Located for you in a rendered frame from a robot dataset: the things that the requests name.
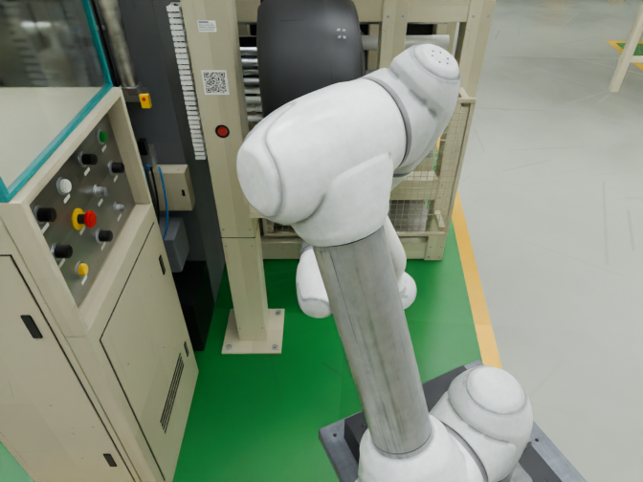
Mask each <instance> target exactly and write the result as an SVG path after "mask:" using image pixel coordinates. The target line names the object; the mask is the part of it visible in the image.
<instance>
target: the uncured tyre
mask: <svg viewBox="0 0 643 482"><path fill-rule="evenodd" d="M294 19H305V20H297V21H280V22H279V20H294ZM336 27H344V28H346V31H347V40H337V34H336ZM256 51H257V67H258V79H259V90H260V99H261V108H262V116H263V119H264V118H266V117H267V116H268V115H270V114H271V113H272V112H274V111H275V110H277V109H278V108H279V107H281V106H282V105H284V104H286V103H288V102H290V101H292V100H294V99H298V98H300V97H302V96H305V95H307V94H309V93H312V92H314V91H317V90H320V89H321V88H324V87H327V86H330V85H333V84H336V83H339V82H347V81H351V80H355V79H357V78H360V77H364V76H365V64H364V53H363V44H362V37H361V30H360V23H359V17H358V13H357V10H356V6H355V4H354V2H353V1H352V0H263V2H262V3H261V4H260V5H259V6H258V8H257V21H256Z"/></svg>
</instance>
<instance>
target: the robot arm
mask: <svg viewBox="0 0 643 482"><path fill-rule="evenodd" d="M460 79H461V76H460V73H459V68H458V64H457V62H456V60H455V59H454V57H453V56H452V55H450V54H449V53H448V52H447V51H445V50H444V49H442V48H440V47H438V46H435V45H433V44H423V45H414V46H412V47H410V48H408V49H406V50H405V51H404V52H402V53H401V54H399V55H398V56H397V57H395V58H394V59H393V60H392V62H391V64H390V66H389V67H388V68H381V69H379V70H377V71H375V72H373V73H370V74H368V75H366V76H364V77H360V78H357V79H355V80H351V81H347V82H339V83H336V84H333V85H330V86H327V87H324V88H321V89H320V90H317V91H314V92H312V93H309V94H307V95H305V96H302V97H300V98H298V99H294V100H292V101H290V102H288V103H286V104H284V105H282V106H281V107H279V108H278V109H277V110H275V111H274V112H272V113H271V114H270V115H268V116H267V117H266V118H264V119H263V120H262V121H261V122H260V123H259V124H258V125H257V126H256V127H255V128H254V129H253V130H252V131H251V132H250V133H249V134H248V135H247V137H246V138H245V140H244V141H243V143H242V144H241V147H240V149H239V151H238V154H237V160H236V169H237V176H238V180H239V183H240V185H241V188H242V190H243V192H244V194H245V196H246V198H247V200H248V201H249V203H250V204H251V205H252V207H253V208H254V209H256V210H257V211H258V212H259V213H260V214H261V215H262V216H263V217H265V218H266V219H269V220H271V221H273V222H276V223H279V224H282V225H291V226H292V227H293V228H294V230H295V232H296V233H297V235H298V236H299V237H300V238H302V241H301V249H300V256H299V259H300V261H299V264H298V268H297V276H296V285H297V296H298V301H299V307H300V308H301V310H302V311H303V312H304V313H305V314H306V315H307V316H309V317H312V318H326V317H328V316H330V315H331V314H332V313H333V317H334V319H335V322H336V325H337V329H338V332H339V335H340V337H341V340H342V343H343V347H344V352H345V354H346V358H347V361H348V364H349V367H350V371H351V374H352V377H353V380H354V383H355V386H356V389H357V392H358V396H359V399H360V402H361V405H362V409H363V412H364V414H365V418H366V423H367V426H368V428H367V430H366V432H365V434H364V435H363V438H362V440H361V444H360V460H359V468H358V476H359V477H358V479H357V480H356V481H355V482H533V481H532V478H531V477H530V476H529V475H528V474H527V473H526V472H525V471H524V469H523V468H522V467H521V465H520V463H519V462H518V461H519V459H520V458H521V455H522V453H523V451H524V449H525V448H527V447H529V446H530V445H531V443H532V442H531V437H530V433H531V430H532V427H533V412H532V406H531V403H530V400H529V397H528V395H527V392H526V390H525V389H524V388H523V387H522V386H521V385H520V383H519V382H518V381H517V380H516V379H515V378H514V377H513V376H512V375H510V374H509V373H507V372H506V371H504V370H502V369H499V368H496V367H493V366H489V365H480V366H476V367H473V368H470V369H468V370H466V371H464V372H463V373H461V374H459V375H458V376H457V377H456V378H454V379H453V381H452V382H451V384H450V387H449V389H448V391H446V392H445V393H444V394H443V396H442V397H441V398H440V400H439V401H438V402H437V403H436V405H435V406H434V407H433V408H432V410H431V411H430V412H429V411H428V408H427V404H426V400H425V396H424V391H423V387H422V384H421V380H420V376H419V372H418V367H417V363H416V359H415V356H414V352H413V347H412V343H411V339H410V332H409V328H408V324H407V320H406V316H405V312H404V309H406V308H408V307H409V306H410V305H411V304H412V303H413V302H414V300H415V297H416V285H415V282H414V280H413V279H412V278H411V277H410V276H409V275H408V274H407V273H405V272H404V270H405V268H406V261H407V260H406V254H405V251H404V249H403V246H402V244H401V242H400V240H399V238H398V236H397V234H396V232H395V230H394V228H393V226H392V224H391V223H390V220H389V218H388V209H389V195H390V192H391V191H392V190H393V189H394V188H395V187H396V186H397V185H398V184H400V183H401V182H402V181H403V180H404V179H405V178H406V177H407V176H409V175H410V174H411V173H412V172H413V170H414V169H415V168H416V167H417V166H418V164H419V163H420V162H421V161H422V160H423V159H424V158H425V157H426V156H427V155H428V154H429V152H430V151H431V150H432V148H433V146H434V145H435V143H436V142H437V140H438V139H439V137H440V136H441V134H442V132H443V131H444V129H445V127H446V126H447V124H448V122H449V120H450V118H451V117H452V115H453V112H454V109H455V105H456V102H457V98H458V93H459V88H460Z"/></svg>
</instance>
